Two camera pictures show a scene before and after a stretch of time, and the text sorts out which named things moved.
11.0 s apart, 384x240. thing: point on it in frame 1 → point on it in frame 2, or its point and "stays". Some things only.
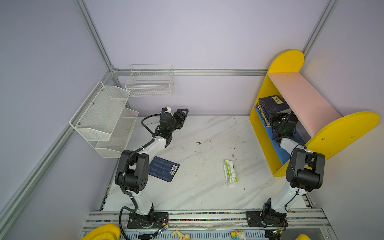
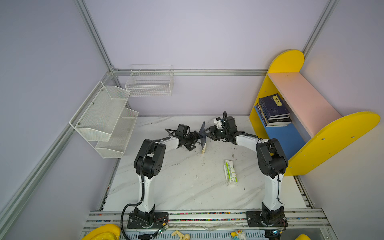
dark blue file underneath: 273,104 stays
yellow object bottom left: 107,232 stays
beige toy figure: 182,237 stays
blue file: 163,169 → 202,132
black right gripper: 278,115 → 212,131
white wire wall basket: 150,80 stays
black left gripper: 181,116 → 195,139
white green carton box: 230,171 stays
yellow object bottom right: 303,237 stays
